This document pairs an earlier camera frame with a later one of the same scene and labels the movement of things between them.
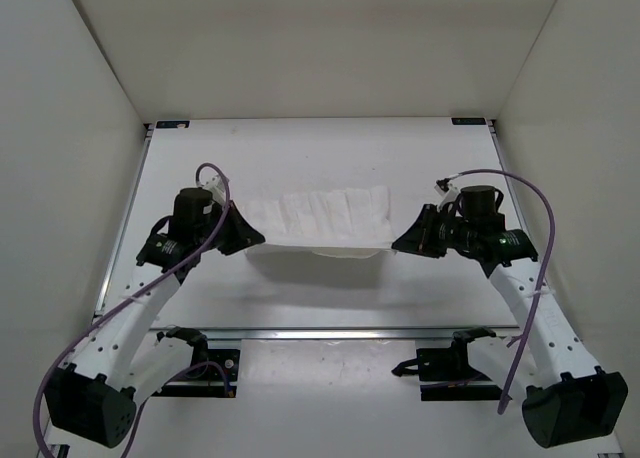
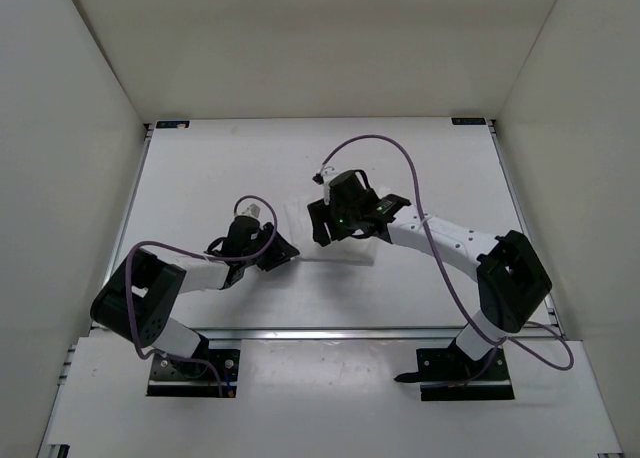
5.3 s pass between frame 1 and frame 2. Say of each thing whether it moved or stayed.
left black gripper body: moved
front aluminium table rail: stayed
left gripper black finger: moved
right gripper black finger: moved
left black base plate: stayed
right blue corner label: stayed
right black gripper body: moved
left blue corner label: stayed
